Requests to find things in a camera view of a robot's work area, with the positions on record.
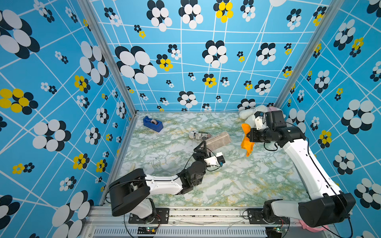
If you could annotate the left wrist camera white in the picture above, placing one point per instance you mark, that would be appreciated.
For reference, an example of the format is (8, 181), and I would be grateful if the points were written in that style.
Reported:
(217, 160)

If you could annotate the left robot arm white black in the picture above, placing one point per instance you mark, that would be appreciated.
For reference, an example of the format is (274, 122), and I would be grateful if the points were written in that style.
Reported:
(132, 192)

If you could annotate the orange towel cloth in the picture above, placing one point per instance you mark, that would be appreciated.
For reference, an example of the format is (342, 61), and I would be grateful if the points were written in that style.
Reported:
(246, 144)

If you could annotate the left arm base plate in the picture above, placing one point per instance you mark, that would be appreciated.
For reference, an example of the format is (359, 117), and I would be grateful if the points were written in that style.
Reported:
(160, 217)

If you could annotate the white plush toy pink shirt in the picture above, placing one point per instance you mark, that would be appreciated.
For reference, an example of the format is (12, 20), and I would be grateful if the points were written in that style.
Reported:
(249, 115)

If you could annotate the blue tape dispenser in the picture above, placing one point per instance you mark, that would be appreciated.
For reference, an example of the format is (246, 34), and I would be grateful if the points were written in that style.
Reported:
(153, 124)

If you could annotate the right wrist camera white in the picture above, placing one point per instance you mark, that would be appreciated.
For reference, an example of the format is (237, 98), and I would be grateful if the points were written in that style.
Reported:
(260, 123)

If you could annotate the aluminium frame rail front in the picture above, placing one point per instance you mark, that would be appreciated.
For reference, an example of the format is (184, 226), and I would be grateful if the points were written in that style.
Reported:
(198, 222)

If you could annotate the pink alarm clock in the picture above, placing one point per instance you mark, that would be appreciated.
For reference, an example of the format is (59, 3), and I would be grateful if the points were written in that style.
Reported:
(311, 229)

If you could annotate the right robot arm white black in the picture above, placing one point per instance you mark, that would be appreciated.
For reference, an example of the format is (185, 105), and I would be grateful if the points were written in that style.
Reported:
(328, 204)

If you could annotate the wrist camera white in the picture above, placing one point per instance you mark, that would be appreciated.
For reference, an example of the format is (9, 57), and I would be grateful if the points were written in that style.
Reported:
(217, 160)
(260, 123)

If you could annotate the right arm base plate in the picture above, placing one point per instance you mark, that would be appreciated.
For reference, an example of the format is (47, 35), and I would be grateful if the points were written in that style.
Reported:
(259, 216)

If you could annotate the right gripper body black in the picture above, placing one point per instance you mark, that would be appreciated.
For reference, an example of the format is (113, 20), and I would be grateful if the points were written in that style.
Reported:
(262, 135)

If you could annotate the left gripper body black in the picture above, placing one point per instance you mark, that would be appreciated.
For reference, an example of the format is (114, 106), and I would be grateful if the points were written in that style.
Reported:
(202, 156)

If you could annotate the newspaper print pouch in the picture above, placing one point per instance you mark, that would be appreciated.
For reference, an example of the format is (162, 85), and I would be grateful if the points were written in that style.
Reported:
(199, 135)

